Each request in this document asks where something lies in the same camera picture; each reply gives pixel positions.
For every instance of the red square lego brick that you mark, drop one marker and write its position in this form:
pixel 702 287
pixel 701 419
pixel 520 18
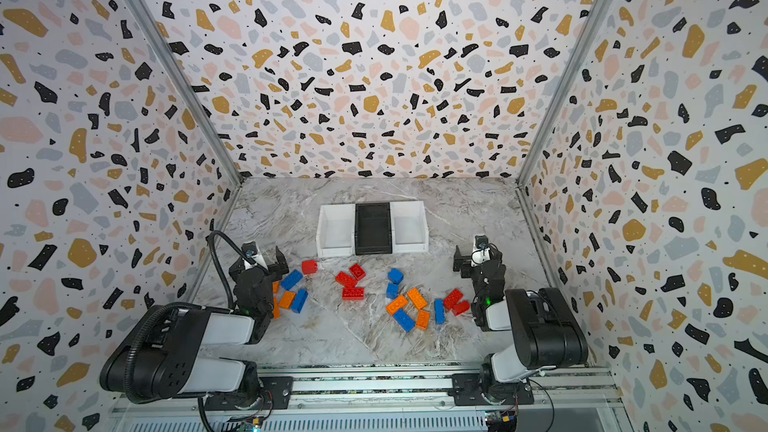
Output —
pixel 309 267

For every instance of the black middle bin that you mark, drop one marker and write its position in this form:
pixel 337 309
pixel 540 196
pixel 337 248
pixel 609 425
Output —
pixel 373 233

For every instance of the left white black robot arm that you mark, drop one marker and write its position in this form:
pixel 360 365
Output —
pixel 160 358

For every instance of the left white bin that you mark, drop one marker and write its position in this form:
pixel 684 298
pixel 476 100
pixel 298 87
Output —
pixel 335 236

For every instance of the blue lego brick narrow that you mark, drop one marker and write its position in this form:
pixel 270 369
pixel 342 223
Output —
pixel 439 312

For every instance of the white bin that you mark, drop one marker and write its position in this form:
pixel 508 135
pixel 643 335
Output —
pixel 409 228
pixel 335 236

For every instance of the right white bin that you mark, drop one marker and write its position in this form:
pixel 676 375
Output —
pixel 409 228

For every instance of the orange lego brick centre upper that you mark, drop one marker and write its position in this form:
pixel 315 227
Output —
pixel 416 298

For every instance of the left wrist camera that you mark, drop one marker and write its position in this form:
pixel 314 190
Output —
pixel 253 252

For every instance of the blue square lego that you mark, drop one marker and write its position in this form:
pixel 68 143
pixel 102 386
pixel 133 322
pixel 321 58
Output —
pixel 395 276
pixel 392 291

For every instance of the orange lego brick centre lower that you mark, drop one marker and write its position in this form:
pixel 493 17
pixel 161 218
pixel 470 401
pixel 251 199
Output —
pixel 423 319

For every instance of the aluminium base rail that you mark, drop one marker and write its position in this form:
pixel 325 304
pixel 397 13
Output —
pixel 421 397

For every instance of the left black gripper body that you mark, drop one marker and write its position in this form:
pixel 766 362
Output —
pixel 260 267

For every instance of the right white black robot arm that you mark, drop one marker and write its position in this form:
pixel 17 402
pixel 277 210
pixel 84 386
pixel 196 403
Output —
pixel 544 332

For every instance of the orange lego brick centre left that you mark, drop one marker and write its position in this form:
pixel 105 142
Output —
pixel 397 304

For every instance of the orange lego brick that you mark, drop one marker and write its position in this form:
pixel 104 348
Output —
pixel 416 298
pixel 286 300
pixel 423 319
pixel 397 304

